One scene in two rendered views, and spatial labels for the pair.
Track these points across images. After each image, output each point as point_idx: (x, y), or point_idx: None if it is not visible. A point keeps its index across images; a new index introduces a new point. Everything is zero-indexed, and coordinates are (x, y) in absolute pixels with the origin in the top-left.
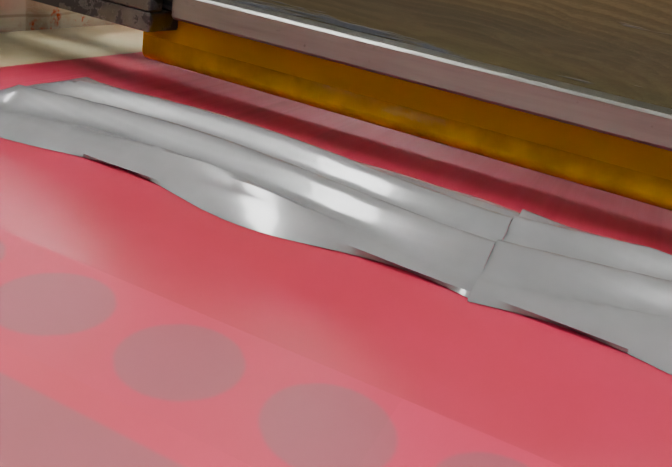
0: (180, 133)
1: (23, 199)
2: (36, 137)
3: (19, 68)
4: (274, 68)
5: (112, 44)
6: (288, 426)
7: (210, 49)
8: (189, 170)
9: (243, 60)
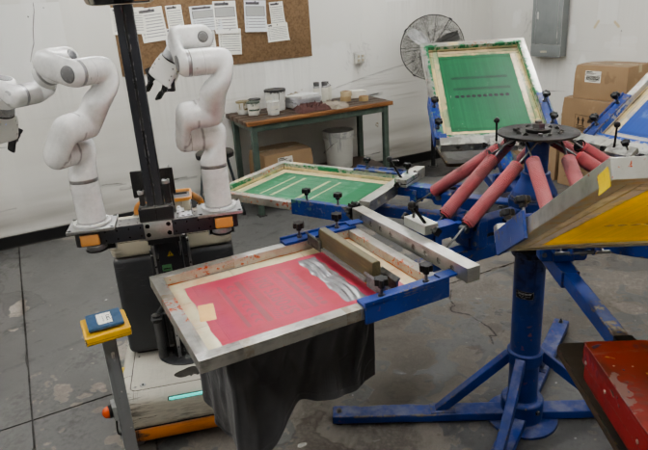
0: (313, 265)
1: (298, 271)
2: (303, 265)
3: (309, 255)
4: None
5: None
6: (301, 283)
7: None
8: (310, 269)
9: None
